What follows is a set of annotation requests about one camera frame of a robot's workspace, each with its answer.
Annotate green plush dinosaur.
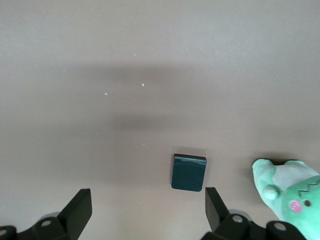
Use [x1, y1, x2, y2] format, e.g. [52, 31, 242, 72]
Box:
[251, 157, 320, 240]

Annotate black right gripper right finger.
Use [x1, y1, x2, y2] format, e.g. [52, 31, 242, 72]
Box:
[201, 186, 308, 240]

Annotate brown table cover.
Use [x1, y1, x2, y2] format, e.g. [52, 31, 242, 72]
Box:
[0, 0, 320, 240]

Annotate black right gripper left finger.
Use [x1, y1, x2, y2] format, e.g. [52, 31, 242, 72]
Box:
[0, 188, 93, 240]

